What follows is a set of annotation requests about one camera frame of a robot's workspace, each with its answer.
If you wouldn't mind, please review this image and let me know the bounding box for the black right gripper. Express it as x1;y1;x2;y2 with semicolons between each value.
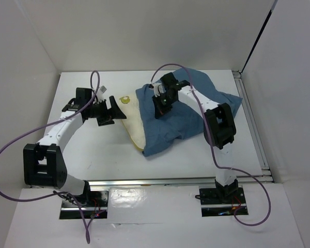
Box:
152;92;176;118

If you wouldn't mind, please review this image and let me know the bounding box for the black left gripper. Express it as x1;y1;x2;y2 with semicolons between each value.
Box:
87;96;126;126

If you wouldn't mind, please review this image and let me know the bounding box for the cream pillow with yellow band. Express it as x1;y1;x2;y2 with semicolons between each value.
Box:
118;92;146;152

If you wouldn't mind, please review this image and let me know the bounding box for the blue fabric pillowcase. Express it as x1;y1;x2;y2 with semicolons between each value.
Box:
135;68;242;157

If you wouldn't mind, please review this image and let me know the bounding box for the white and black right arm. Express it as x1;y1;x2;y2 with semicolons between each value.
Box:
149;73;238;204

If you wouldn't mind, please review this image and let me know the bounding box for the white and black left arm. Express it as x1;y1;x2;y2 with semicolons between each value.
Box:
23;88;126;206

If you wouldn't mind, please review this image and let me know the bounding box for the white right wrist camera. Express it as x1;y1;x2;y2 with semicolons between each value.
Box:
149;83;166;97

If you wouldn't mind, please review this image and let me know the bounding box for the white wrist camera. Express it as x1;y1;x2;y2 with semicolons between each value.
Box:
149;83;166;97
95;86;107;103

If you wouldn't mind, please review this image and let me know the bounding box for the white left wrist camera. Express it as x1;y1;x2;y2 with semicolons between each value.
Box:
95;86;107;103

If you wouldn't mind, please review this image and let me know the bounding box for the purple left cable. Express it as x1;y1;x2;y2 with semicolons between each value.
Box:
0;70;101;244

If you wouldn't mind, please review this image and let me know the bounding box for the aluminium front rail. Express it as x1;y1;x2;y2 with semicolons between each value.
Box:
89;175;274;188

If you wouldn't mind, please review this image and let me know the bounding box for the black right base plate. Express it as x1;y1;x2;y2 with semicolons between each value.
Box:
194;187;249;217

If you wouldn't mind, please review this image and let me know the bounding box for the black vertical corner post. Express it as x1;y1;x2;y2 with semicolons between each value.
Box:
240;0;278;74

